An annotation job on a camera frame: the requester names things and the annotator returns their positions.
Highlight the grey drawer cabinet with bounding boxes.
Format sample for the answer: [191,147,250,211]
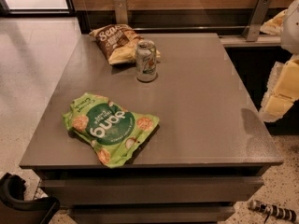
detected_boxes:
[21,34,282,224]

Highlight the brown and yellow chip bag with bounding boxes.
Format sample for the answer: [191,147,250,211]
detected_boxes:
[89,23,162,66]

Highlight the left metal bracket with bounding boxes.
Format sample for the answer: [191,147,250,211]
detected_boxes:
[113,0,128,24]

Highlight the green rice chip bag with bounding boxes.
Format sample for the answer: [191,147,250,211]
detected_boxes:
[63,93,160,168]

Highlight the silver soda can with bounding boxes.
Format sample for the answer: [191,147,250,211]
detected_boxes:
[135,39,157,82]

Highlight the metal bracket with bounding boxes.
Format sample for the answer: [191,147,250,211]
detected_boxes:
[113,0,128,24]
[242,0,272,42]

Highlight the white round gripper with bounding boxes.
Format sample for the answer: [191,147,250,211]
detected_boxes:
[259,0,299,122]

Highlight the right metal bracket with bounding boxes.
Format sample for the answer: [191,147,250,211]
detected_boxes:
[242,0,272,42]

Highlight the black and white striped tool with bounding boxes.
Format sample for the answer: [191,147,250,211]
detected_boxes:
[248,200,299,223]

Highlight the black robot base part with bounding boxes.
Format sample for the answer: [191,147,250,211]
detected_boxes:
[0,173,60,224]

